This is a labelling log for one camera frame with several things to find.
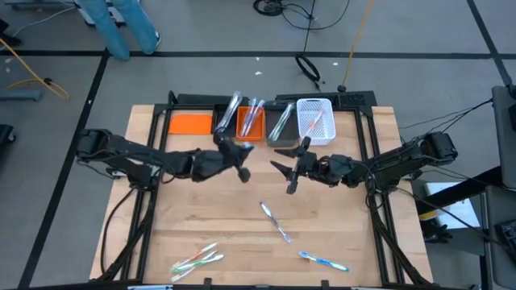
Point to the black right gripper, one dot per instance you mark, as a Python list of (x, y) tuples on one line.
[(318, 167)]

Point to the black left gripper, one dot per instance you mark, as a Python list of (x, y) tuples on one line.
[(209, 165)]

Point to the orange toothbrush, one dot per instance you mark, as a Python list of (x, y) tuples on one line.
[(197, 253), (314, 123)]

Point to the green toothbrushes bottom pile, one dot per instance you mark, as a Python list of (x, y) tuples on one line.
[(185, 273)]

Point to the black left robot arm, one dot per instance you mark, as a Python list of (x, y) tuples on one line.
[(133, 155)]

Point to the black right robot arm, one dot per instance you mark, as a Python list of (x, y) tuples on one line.
[(403, 161)]

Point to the orange plastic basket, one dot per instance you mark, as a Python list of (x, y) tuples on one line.
[(260, 133)]

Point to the grey plastic basket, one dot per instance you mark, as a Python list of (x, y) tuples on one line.
[(290, 135)]

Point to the white plastic basket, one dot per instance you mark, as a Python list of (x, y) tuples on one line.
[(322, 129)]

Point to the orange flat plastic lid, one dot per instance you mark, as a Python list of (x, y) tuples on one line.
[(190, 124)]

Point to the black flat panel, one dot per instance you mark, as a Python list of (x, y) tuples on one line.
[(205, 99)]

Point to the black perforated panel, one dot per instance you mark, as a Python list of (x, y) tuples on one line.
[(354, 98)]

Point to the silver metal plate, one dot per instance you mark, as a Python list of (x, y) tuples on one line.
[(150, 287)]

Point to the black crumpled object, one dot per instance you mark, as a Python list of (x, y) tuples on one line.
[(437, 233)]

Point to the person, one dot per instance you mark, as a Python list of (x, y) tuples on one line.
[(121, 28)]

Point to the white paper sheet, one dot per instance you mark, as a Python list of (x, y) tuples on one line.
[(455, 201)]

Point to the black metal beam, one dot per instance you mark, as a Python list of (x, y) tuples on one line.
[(463, 189)]

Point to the grey cabinet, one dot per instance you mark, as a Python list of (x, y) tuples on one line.
[(506, 133), (493, 274)]

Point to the grey metal floor base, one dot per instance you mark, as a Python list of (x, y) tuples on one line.
[(36, 5), (18, 95)]

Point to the black keyboard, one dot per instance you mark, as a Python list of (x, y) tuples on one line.
[(507, 235)]

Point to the black floor object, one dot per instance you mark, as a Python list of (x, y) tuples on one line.
[(8, 38)]

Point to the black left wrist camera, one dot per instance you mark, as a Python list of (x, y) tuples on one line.
[(225, 155)]

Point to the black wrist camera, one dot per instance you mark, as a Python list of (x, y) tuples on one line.
[(312, 165), (225, 155)]

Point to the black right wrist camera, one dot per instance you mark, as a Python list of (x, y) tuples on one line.
[(312, 165)]

